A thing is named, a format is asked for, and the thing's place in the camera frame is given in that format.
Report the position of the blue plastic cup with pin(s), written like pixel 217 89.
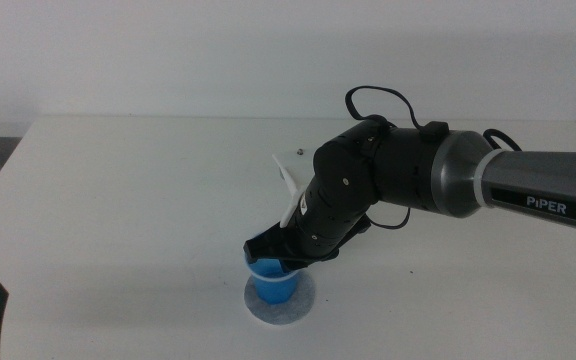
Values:
pixel 274 286

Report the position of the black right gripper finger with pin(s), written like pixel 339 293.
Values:
pixel 313 262
pixel 268 245

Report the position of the round grey cup mat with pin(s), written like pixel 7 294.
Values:
pixel 300 302

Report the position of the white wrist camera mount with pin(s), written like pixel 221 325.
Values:
pixel 290 192

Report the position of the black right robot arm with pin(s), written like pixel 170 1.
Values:
pixel 468 172

